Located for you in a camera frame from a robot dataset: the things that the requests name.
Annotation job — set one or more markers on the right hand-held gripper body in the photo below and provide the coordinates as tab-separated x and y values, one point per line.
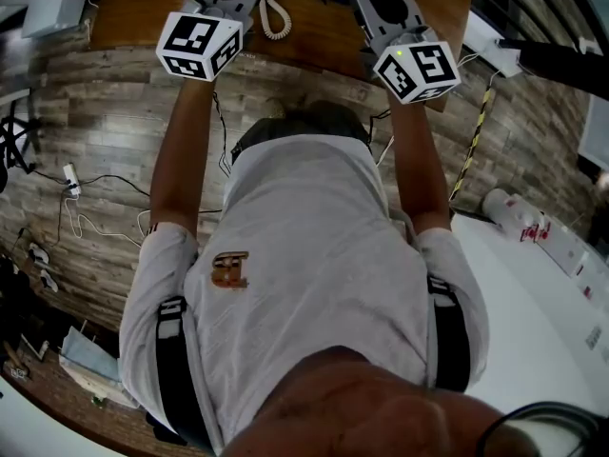
418	72

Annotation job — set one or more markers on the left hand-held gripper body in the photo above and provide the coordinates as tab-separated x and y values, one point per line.
197	41

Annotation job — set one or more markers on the open cardboard box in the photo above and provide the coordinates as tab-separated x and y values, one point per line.
90	364

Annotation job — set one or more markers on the person's right forearm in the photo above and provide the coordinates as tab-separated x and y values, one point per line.
416	160

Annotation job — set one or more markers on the yellow black striped tape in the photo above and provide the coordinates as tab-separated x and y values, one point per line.
471	145

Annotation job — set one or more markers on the person's left forearm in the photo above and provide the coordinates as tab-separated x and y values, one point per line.
183	150

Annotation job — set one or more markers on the white plastic bottle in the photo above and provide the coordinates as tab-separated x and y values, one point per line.
509	210

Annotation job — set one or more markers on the white flat box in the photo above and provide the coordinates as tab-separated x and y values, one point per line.
490	41

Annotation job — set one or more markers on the grey box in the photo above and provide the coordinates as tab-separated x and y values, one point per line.
52	14

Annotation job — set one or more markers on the dark trousers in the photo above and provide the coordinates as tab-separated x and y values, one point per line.
304	119

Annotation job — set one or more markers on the black white shoe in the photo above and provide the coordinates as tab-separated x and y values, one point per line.
49	281
39	254

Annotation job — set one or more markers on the white power strip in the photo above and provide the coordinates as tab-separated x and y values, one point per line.
71	176

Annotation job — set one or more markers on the white red printed box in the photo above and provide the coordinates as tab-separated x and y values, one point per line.
563	248

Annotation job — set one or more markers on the black tripod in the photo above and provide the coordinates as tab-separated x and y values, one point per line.
16	136

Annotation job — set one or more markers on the white t-shirt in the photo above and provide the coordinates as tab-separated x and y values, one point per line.
309	264

